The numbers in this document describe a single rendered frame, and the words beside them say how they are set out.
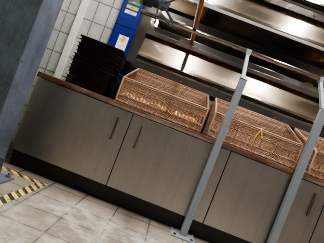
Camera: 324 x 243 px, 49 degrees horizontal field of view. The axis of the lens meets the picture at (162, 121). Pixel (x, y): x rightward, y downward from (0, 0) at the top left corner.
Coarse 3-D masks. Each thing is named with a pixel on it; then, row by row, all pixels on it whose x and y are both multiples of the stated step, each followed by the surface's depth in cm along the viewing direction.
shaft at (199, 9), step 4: (200, 0) 168; (204, 0) 170; (200, 4) 174; (200, 8) 180; (196, 12) 190; (200, 12) 187; (196, 16) 196; (200, 16) 197; (196, 20) 203; (196, 24) 212; (196, 28) 223; (192, 36) 245
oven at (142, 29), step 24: (264, 0) 256; (288, 0) 254; (144, 24) 259; (192, 24) 277; (192, 48) 258; (216, 48) 325; (264, 48) 267; (168, 72) 258; (288, 72) 312; (312, 72) 282; (216, 96) 257; (312, 96) 256; (288, 120) 256
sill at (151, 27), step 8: (160, 32) 258; (168, 32) 258; (184, 40) 258; (192, 40) 258; (200, 48) 257; (208, 48) 257; (224, 56) 257; (232, 56) 257; (240, 64) 257; (248, 64) 256; (264, 72) 256; (272, 72) 256; (288, 80) 255; (296, 80) 255; (304, 88) 255; (312, 88) 255
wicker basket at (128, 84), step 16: (128, 80) 212; (144, 80) 256; (144, 96) 253; (160, 96) 211; (176, 96) 211; (192, 96) 255; (208, 96) 249; (160, 112) 212; (192, 112) 211; (192, 128) 211
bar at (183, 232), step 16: (160, 16) 221; (192, 32) 221; (240, 48) 219; (288, 64) 219; (240, 80) 197; (320, 80) 217; (240, 96) 197; (320, 96) 208; (320, 112) 196; (224, 128) 198; (320, 128) 196; (208, 160) 198; (304, 160) 196; (208, 176) 198; (288, 192) 197; (192, 208) 199; (288, 208) 197; (192, 240) 196; (272, 240) 198
